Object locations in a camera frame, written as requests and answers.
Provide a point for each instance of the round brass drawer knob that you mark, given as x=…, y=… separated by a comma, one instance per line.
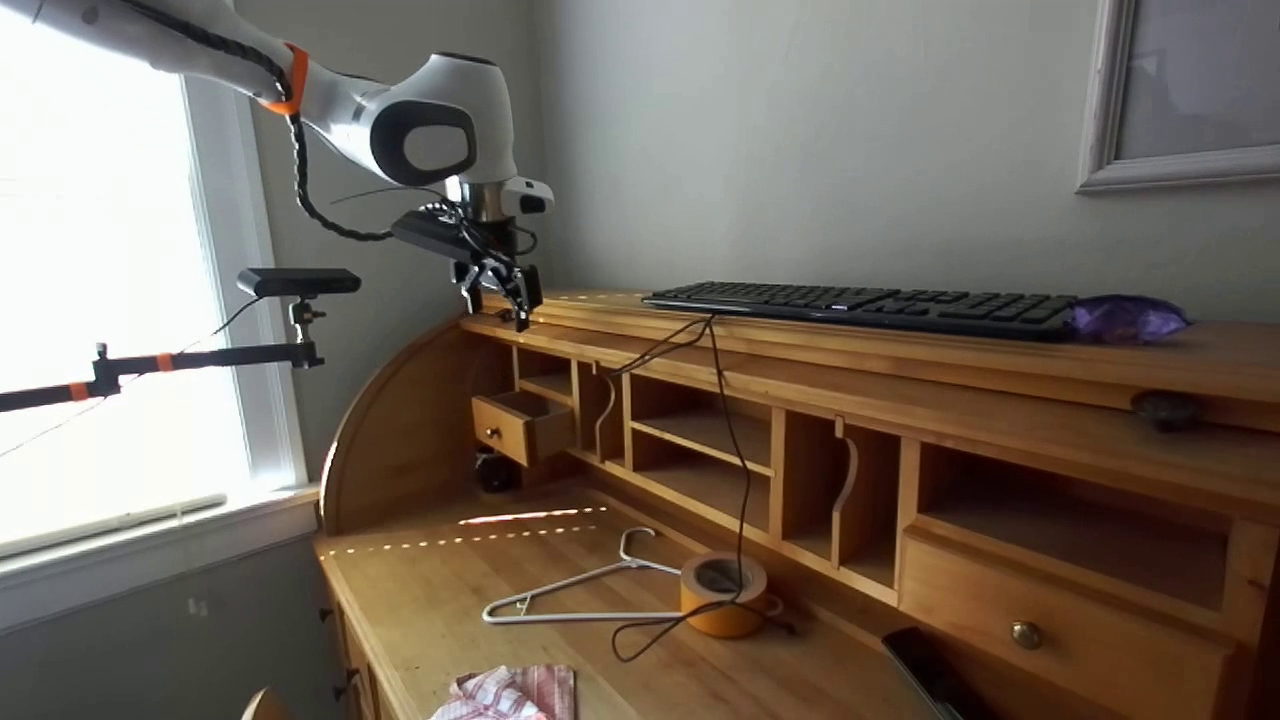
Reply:
x=1030, y=634

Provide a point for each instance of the black pole with orange marks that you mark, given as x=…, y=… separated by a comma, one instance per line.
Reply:
x=172, y=360

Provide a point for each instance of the small black oval object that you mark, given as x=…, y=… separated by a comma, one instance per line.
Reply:
x=1171, y=408

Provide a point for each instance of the small black round object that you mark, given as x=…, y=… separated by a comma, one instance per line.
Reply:
x=499, y=475

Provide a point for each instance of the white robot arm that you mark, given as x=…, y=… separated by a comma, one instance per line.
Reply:
x=403, y=112

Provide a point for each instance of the silver picture frame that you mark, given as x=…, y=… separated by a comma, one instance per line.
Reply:
x=1105, y=134

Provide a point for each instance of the wide wooden desk drawer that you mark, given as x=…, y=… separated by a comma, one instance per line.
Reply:
x=1067, y=642

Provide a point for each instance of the white window frame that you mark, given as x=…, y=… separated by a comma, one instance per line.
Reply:
x=273, y=441

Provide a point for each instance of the black stereo camera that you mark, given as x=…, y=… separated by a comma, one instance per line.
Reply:
x=296, y=281

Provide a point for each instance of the black computer keyboard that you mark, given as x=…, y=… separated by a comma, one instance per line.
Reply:
x=865, y=305

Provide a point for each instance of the red white striped towel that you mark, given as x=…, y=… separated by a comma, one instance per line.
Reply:
x=507, y=694

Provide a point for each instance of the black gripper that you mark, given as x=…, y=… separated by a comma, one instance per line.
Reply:
x=499, y=241

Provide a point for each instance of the wooden roll-top desk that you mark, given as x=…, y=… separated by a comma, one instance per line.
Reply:
x=825, y=532

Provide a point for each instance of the small wooden desk drawer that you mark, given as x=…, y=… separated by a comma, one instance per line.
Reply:
x=514, y=424

